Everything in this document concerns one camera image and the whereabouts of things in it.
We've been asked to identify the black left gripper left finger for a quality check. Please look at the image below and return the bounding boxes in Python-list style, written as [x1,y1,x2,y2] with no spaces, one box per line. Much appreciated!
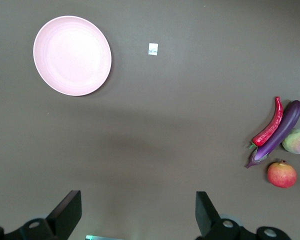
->
[0,190,82,240]

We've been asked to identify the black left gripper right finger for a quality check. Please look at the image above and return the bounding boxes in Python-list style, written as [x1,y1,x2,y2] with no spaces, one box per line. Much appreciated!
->
[195,191,291,240]

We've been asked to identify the red pomegranate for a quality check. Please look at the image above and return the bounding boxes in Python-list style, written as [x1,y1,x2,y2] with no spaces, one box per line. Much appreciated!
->
[266,159,298,189]

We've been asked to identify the red chili pepper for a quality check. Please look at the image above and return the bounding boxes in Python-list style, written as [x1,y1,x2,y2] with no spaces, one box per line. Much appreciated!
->
[248,96,284,150]

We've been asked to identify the green pink peach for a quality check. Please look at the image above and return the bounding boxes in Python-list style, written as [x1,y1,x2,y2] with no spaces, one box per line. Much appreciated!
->
[281,128,300,155]

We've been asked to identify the purple eggplant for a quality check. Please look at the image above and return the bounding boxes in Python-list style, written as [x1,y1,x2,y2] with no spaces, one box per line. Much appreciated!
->
[244,99,300,169]

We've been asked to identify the brown table cover sheet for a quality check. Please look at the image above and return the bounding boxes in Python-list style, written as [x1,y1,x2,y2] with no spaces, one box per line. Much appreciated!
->
[0,0,300,240]

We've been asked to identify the pink round plate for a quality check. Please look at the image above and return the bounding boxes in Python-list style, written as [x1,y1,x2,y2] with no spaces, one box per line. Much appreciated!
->
[32,15,113,97]

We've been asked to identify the small white label sticker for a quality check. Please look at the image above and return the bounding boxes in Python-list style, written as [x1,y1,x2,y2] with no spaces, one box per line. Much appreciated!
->
[148,42,159,57]

